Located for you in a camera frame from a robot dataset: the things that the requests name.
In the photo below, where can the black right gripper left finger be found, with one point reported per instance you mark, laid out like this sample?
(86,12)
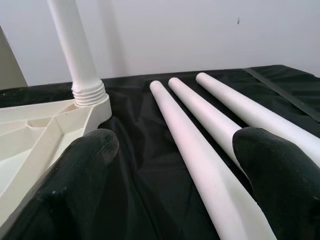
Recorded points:
(62,187)

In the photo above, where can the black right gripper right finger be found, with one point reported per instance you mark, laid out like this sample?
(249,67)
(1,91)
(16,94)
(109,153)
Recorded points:
(282,187)

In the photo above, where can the white plastic children table top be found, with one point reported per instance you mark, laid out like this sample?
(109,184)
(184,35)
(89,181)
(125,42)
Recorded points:
(25,125)

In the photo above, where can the white plastic table leg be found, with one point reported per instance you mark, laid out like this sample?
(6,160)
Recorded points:
(72,50)
(262,112)
(207,110)
(200,162)

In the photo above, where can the black tape strip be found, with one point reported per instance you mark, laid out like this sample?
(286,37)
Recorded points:
(282,95)

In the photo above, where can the black table cloth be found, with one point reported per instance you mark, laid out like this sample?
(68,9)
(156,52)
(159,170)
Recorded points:
(140,125)

